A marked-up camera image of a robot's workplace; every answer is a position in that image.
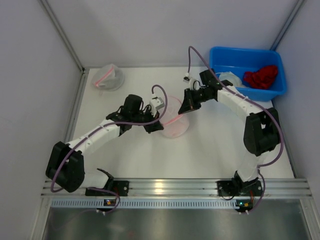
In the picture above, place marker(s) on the white bra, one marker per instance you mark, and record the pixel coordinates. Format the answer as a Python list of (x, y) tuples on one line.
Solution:
[(232, 78)]

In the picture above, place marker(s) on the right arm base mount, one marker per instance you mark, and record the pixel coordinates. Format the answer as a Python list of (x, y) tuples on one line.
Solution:
[(228, 189)]

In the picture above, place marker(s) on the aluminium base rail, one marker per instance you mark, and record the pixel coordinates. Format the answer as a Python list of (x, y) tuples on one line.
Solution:
[(199, 188)]

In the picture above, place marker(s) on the pink-trimmed mesh laundry bag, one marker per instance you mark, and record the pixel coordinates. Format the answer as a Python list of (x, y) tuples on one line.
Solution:
[(108, 78)]

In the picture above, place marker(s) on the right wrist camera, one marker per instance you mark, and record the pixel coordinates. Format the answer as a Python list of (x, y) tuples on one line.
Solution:
[(190, 81)]

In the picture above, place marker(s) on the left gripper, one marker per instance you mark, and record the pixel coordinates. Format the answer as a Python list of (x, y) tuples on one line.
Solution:
[(149, 120)]

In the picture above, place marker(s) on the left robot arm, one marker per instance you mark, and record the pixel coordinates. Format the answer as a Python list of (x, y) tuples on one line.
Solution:
[(66, 166)]

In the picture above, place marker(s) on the blue plastic bin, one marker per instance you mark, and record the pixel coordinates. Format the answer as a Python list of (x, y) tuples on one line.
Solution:
[(242, 62)]

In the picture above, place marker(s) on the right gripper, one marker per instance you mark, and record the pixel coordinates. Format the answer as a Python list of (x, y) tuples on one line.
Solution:
[(190, 97)]

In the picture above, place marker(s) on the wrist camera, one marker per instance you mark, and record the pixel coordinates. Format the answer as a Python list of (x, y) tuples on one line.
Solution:
[(190, 81), (156, 103)]

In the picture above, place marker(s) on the slotted cable duct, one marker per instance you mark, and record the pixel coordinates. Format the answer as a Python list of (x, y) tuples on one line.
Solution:
[(139, 203)]

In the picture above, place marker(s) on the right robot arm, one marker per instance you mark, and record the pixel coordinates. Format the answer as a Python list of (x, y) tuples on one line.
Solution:
[(260, 136)]

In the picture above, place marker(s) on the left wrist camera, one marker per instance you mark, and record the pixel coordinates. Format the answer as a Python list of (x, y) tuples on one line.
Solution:
[(156, 103)]

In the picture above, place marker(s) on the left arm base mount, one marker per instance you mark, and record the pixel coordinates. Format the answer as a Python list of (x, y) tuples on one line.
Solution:
[(120, 187)]

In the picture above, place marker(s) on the red bra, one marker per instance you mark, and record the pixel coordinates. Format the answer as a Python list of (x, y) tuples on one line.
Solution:
[(261, 79)]

